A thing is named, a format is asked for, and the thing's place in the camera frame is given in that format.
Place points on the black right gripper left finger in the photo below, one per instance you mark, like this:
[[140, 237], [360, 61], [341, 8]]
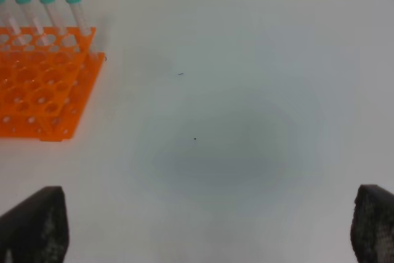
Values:
[[36, 230]]

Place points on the from test tube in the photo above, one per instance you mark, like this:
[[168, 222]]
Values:
[[33, 21], [57, 21], [11, 24]]

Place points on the orange plastic test tube rack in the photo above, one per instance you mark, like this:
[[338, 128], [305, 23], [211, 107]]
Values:
[[45, 89]]

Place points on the rightmost back row test tube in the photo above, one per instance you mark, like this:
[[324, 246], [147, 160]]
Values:
[[80, 17]]

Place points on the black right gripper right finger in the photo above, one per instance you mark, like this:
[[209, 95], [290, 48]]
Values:
[[371, 232]]

